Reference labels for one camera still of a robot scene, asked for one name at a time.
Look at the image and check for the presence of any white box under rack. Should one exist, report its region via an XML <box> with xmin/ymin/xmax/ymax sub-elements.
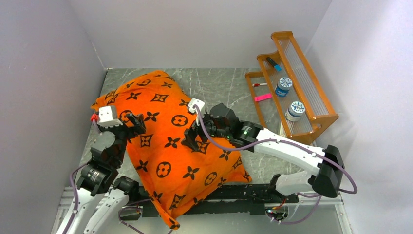
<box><xmin>278</xmin><ymin>123</ymin><xmax>288</xmax><ymax>138</ymax></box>

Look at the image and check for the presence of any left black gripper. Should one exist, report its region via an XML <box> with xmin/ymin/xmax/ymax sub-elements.
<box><xmin>94</xmin><ymin>112</ymin><xmax>146</xmax><ymax>165</ymax></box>

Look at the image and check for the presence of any blue white round jar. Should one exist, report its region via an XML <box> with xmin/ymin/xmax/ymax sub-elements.
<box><xmin>275</xmin><ymin>77</ymin><xmax>293</xmax><ymax>97</ymax></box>

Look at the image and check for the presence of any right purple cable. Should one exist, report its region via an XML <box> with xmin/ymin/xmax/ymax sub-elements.
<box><xmin>192</xmin><ymin>104</ymin><xmax>358</xmax><ymax>226</ymax></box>

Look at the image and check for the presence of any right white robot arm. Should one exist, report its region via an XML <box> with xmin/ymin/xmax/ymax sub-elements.
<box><xmin>182</xmin><ymin>99</ymin><xmax>345</xmax><ymax>202</ymax></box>

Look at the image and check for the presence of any orange wooden rack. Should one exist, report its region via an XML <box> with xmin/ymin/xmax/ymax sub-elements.
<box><xmin>245</xmin><ymin>31</ymin><xmax>338</xmax><ymax>144</ymax></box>

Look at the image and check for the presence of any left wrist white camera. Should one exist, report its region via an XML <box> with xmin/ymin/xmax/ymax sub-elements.
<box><xmin>97</xmin><ymin>105</ymin><xmax>123</xmax><ymax>128</ymax></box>

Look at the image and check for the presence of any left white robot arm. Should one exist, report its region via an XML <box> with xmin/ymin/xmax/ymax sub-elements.
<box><xmin>57</xmin><ymin>112</ymin><xmax>146</xmax><ymax>234</ymax></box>

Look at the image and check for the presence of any black marker blue cap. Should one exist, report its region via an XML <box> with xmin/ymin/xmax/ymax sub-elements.
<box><xmin>265</xmin><ymin>57</ymin><xmax>282</xmax><ymax>72</ymax></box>

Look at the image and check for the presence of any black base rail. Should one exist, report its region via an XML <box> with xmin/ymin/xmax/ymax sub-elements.
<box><xmin>129</xmin><ymin>183</ymin><xmax>299</xmax><ymax>217</ymax></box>

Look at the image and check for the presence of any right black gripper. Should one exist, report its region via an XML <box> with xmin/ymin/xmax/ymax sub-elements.
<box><xmin>181</xmin><ymin>110</ymin><xmax>231</xmax><ymax>151</ymax></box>

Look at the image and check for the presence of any red white pen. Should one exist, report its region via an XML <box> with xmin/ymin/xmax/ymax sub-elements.
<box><xmin>252</xmin><ymin>83</ymin><xmax>267</xmax><ymax>87</ymax></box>

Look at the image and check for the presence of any orange patterned pillowcase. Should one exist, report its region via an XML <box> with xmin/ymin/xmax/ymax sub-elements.
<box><xmin>91</xmin><ymin>70</ymin><xmax>252</xmax><ymax>230</ymax></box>

